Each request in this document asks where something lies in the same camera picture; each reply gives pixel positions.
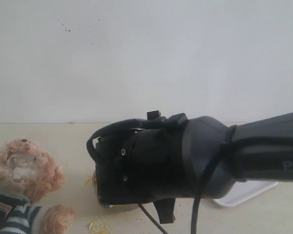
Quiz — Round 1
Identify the brown plush teddy bear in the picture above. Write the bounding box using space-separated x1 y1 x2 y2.
0 138 75 234

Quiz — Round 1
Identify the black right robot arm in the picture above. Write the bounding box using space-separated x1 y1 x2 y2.
86 111 293 224

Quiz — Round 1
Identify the steel bowl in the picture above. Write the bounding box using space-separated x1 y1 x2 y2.
92 171 139 212

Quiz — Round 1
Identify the spilled yellow grain pile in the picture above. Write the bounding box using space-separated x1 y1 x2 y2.
88 214 123 234

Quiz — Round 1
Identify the white rectangular plastic tray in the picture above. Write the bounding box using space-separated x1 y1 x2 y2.
212 181 278 207

